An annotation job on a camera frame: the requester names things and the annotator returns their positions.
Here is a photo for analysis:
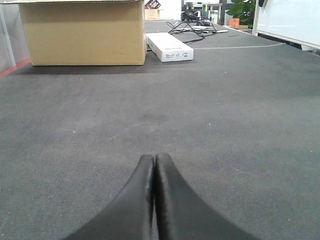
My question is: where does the green potted plant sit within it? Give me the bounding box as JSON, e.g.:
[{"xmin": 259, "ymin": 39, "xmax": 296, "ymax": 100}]
[{"xmin": 226, "ymin": 0, "xmax": 256, "ymax": 29}]

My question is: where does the flat white carton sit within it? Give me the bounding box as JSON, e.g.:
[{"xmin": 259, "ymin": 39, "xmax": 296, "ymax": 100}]
[{"xmin": 146, "ymin": 32, "xmax": 194, "ymax": 62}]

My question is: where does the large cardboard box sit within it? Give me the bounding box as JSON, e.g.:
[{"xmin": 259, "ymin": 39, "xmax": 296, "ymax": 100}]
[{"xmin": 14, "ymin": 0, "xmax": 147, "ymax": 66}]

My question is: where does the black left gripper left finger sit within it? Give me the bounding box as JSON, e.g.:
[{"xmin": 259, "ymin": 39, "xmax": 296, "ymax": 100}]
[{"xmin": 65, "ymin": 154, "xmax": 155, "ymax": 240}]

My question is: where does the black cable bundle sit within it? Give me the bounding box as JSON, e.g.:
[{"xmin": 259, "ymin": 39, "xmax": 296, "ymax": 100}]
[{"xmin": 166, "ymin": 10, "xmax": 218, "ymax": 44}]

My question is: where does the white board panel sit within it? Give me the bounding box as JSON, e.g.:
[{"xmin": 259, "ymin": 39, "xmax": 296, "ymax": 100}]
[{"xmin": 252, "ymin": 0, "xmax": 320, "ymax": 50}]

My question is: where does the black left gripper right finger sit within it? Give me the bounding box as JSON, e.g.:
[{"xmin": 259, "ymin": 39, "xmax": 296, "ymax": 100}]
[{"xmin": 154, "ymin": 153, "xmax": 256, "ymax": 240}]

